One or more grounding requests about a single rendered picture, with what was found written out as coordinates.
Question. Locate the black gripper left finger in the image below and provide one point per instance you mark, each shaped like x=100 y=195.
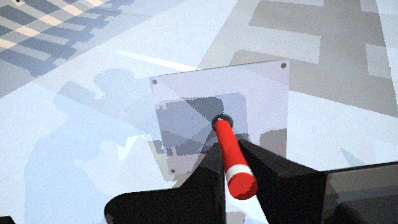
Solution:
x=201 y=199

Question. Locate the grey metal panel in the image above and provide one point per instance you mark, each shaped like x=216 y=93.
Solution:
x=252 y=98

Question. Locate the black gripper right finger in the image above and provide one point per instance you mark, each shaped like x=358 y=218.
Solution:
x=292 y=193

